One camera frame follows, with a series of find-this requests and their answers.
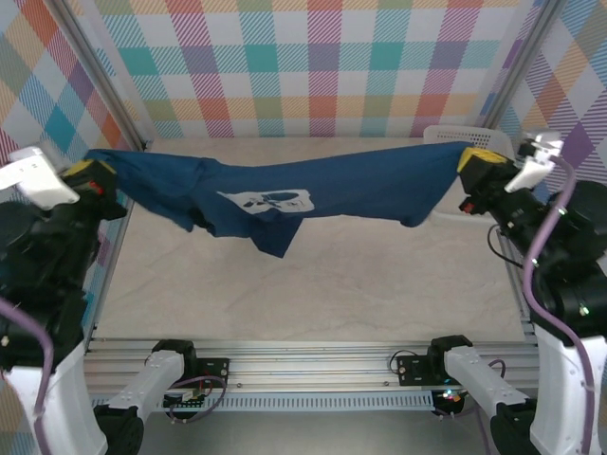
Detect white plastic mesh basket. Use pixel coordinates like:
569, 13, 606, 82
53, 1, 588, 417
423, 124, 516, 223

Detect navy blue t-shirt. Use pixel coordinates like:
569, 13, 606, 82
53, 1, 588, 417
84, 140, 475, 260

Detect small circuit board with LEDs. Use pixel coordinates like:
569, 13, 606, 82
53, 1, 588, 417
434, 388, 467, 408

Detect grey metal sheet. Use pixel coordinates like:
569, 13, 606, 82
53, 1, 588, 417
137, 409, 494, 455

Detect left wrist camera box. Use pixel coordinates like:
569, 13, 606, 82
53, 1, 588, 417
0, 145, 82, 210

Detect aluminium corner post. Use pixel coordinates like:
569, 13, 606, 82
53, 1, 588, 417
471, 0, 563, 146
46, 0, 154, 149

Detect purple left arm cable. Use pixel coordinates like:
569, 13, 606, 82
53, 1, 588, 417
0, 298, 229, 455

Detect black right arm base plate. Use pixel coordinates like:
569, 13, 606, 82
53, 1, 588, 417
395, 354, 450, 388

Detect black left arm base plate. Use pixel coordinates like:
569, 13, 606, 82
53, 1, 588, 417
193, 357, 231, 390

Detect aluminium mounting rail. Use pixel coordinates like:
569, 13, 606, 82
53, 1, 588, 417
83, 337, 542, 392

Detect white slotted cable duct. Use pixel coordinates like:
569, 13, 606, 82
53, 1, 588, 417
163, 391, 435, 412

